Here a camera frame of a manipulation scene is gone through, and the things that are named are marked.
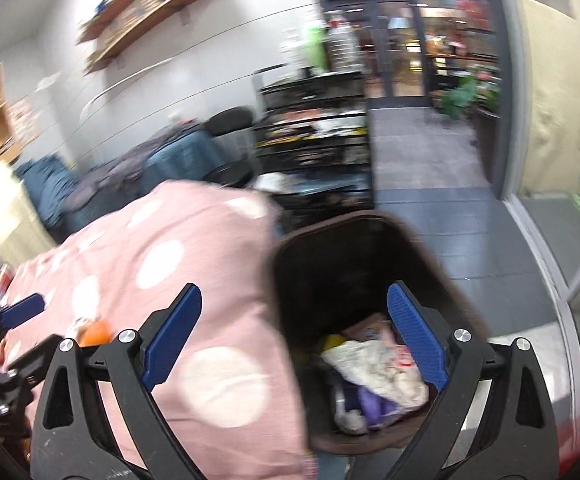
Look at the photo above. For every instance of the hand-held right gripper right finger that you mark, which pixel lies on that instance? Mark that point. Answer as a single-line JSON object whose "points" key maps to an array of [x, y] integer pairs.
{"points": [[419, 340]]}

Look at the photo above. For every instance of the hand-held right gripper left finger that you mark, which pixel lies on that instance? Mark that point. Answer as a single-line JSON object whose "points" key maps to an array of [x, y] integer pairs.
{"points": [[170, 337]]}

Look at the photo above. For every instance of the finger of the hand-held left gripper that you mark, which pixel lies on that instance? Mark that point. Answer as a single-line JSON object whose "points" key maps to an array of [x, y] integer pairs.
{"points": [[37, 357], [22, 310]]}

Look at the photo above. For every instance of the pink foil packet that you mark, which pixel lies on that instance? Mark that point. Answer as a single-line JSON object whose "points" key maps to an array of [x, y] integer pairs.
{"points": [[377, 332]]}

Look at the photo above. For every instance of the white tissue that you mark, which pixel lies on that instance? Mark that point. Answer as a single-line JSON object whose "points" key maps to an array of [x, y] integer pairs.
{"points": [[374, 367]]}

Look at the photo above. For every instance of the orange fruit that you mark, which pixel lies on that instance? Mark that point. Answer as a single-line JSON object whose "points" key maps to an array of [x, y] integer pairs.
{"points": [[95, 334]]}

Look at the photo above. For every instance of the dark brown trash bin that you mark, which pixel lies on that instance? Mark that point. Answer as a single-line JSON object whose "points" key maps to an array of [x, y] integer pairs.
{"points": [[340, 270]]}

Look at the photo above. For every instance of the pink polka-dot blanket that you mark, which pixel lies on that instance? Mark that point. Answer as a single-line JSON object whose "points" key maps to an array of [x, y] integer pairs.
{"points": [[195, 270]]}

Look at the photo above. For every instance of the cream cloth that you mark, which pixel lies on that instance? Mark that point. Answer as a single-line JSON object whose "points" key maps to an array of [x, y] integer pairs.
{"points": [[5, 210]]}

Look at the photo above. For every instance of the pile of blue cloth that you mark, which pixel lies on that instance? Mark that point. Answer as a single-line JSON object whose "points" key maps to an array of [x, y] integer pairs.
{"points": [[45, 190]]}

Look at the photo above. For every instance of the blue covered massage bed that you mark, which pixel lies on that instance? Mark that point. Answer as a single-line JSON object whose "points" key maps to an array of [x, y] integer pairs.
{"points": [[170, 160]]}

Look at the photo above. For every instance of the black round chair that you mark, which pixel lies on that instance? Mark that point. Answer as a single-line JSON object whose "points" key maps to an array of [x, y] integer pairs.
{"points": [[230, 125]]}

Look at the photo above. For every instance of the black rolling cart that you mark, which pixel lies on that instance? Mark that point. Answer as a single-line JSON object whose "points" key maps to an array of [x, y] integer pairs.
{"points": [[315, 145]]}

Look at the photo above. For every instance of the green potted plant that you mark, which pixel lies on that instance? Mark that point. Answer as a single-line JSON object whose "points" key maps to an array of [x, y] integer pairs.
{"points": [[462, 95]]}

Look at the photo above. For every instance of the clear spray bottle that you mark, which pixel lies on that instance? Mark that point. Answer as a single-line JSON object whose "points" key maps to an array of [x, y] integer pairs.
{"points": [[342, 47]]}

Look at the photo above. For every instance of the green pump bottle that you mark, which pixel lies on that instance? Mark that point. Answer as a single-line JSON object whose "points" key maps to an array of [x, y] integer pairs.
{"points": [[317, 50]]}

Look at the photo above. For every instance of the red and white wall poster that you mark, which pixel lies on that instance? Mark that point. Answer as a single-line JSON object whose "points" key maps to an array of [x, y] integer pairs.
{"points": [[20, 116]]}

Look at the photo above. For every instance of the white curved wall rail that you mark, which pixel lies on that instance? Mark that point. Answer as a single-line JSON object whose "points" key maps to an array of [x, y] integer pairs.
{"points": [[120, 82]]}

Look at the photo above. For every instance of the wooden wall shelves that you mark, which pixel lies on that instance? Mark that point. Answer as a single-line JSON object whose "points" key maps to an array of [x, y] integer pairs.
{"points": [[140, 15]]}

